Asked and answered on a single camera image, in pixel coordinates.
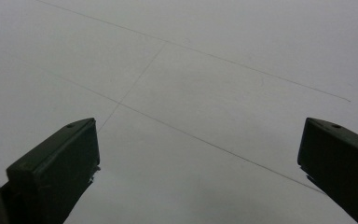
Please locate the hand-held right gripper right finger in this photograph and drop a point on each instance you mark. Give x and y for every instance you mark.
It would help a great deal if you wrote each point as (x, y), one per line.
(341, 161)

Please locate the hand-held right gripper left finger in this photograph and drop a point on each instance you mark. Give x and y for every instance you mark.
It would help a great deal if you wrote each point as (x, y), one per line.
(56, 168)

